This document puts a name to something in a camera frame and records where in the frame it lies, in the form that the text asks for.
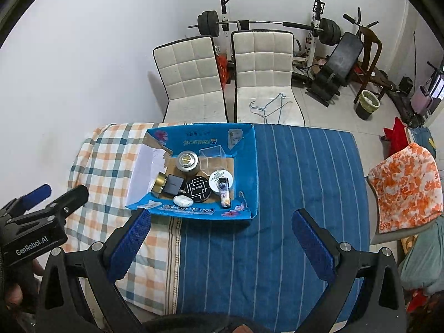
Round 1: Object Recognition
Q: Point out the teal cloth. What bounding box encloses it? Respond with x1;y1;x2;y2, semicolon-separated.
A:
398;219;444;291

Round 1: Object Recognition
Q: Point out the barbell with black plates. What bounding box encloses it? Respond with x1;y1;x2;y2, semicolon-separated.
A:
188;10;342;46

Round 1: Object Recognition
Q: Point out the clear plastic box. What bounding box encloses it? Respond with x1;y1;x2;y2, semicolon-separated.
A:
199;147;225;175

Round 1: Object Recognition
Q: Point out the dark grey square box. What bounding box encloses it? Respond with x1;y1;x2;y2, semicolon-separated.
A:
163;174;185;196

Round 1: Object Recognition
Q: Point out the person's left hand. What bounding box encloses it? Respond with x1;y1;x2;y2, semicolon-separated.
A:
3;260;46;314

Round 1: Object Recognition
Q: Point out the blue striped blanket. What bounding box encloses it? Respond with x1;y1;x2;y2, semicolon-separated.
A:
175;124;370;327

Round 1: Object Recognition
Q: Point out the red bag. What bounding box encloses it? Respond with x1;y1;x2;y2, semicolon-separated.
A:
215;54;231;91

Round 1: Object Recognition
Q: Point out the blue wire hanger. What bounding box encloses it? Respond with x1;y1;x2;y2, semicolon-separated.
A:
264;92;294;124

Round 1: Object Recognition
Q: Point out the dark trash bin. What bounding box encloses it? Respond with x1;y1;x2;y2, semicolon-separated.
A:
354;89;381;120

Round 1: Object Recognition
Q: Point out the small red cloth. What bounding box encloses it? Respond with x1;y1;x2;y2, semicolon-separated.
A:
407;289;431;316

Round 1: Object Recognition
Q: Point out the silver round tin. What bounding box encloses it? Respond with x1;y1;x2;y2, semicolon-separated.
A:
176;150;200;175

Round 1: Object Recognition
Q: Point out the checked blanket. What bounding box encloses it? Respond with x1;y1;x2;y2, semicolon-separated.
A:
67;122;183;314

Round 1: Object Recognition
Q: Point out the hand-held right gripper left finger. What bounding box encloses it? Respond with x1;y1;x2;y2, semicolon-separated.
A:
35;208;151;333

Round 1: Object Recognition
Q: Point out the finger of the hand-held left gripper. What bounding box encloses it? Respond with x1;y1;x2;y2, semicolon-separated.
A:
9;185;90;230
0;185;52;217

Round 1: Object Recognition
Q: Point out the white padded chair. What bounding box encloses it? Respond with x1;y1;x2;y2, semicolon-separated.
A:
153;35;229;123
231;31;306;125

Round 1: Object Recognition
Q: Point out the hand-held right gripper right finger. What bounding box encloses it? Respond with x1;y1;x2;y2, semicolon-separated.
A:
292;209;406;333

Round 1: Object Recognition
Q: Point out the purple suitcase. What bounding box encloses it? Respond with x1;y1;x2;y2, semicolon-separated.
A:
409;87;435;116

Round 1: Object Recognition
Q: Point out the orange floral chair cover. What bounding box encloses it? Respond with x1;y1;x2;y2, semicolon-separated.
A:
367;143;444;234

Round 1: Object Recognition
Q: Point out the small colourful tube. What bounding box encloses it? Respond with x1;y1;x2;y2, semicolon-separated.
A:
218;178;232;209

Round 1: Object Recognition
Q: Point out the blue cardboard box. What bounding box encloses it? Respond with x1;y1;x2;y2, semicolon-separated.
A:
125;123;259;221

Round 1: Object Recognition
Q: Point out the white weight rack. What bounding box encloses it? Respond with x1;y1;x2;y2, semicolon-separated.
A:
217;0;327;75

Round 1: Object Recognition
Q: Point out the black patterned round tin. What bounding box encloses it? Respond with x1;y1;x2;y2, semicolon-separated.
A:
183;176;212;203

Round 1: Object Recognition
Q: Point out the brown wooden chair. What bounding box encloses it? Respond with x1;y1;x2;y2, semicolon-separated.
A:
353;24;386;105

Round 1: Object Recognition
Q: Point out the white wire hanger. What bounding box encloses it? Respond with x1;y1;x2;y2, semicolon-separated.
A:
249;100;275;120

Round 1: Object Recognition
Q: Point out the black weight bench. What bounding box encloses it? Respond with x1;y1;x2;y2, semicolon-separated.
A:
304;7;379;107

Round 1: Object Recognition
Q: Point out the white round tin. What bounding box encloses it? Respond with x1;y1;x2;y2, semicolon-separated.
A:
209;169;235;195

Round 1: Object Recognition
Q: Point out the gold round tin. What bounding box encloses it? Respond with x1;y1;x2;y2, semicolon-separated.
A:
151;171;169;199

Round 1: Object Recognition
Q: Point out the blue denim cloth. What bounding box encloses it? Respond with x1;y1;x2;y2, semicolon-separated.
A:
408;127;437;150

